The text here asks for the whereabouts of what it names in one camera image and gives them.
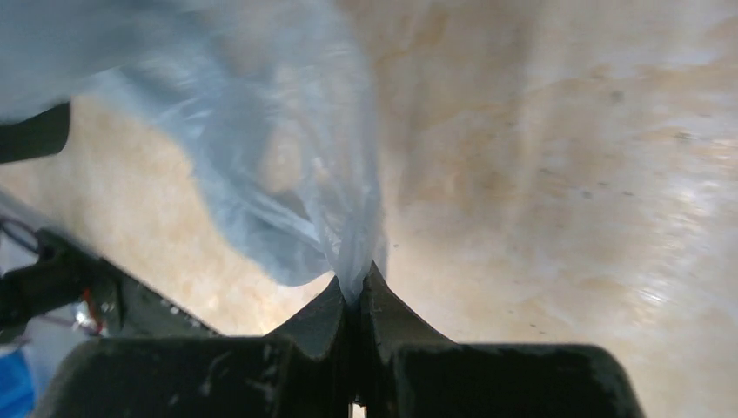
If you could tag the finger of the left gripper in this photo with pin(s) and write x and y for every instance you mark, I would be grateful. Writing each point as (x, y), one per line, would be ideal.
(43, 135)

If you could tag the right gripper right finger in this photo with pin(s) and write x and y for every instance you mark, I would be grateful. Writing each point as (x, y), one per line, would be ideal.
(410, 369)

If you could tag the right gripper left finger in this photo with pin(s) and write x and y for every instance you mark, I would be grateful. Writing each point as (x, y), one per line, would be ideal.
(297, 370)

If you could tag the blue plastic trash bag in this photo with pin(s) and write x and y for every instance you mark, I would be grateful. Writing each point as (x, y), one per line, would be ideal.
(272, 101)

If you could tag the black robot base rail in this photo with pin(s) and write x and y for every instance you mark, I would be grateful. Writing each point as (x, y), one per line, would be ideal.
(65, 274)

